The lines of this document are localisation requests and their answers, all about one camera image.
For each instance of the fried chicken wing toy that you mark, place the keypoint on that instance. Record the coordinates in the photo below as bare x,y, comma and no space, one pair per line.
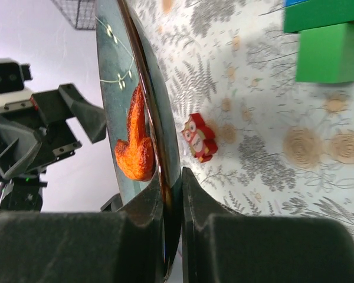
135,156

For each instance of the green blue toy block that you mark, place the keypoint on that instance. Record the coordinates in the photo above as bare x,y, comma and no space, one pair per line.
326,39

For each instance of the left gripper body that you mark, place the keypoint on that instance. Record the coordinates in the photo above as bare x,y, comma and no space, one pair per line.
58,142

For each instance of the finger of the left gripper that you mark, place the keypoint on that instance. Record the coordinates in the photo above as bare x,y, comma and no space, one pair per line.
20,143
92,118

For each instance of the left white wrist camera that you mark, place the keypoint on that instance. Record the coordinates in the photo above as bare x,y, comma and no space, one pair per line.
14,95

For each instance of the blue ceramic plate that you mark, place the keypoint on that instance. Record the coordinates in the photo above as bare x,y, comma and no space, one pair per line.
126,60

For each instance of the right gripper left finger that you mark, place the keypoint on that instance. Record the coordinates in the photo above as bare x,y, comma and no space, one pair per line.
76,244

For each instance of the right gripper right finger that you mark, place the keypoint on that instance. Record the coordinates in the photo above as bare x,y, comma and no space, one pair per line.
220,245

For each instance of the red owl toy block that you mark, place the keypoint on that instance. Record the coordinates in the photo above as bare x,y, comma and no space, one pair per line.
200,138

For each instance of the black wire rack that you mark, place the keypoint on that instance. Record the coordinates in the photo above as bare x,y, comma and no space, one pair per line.
80,14

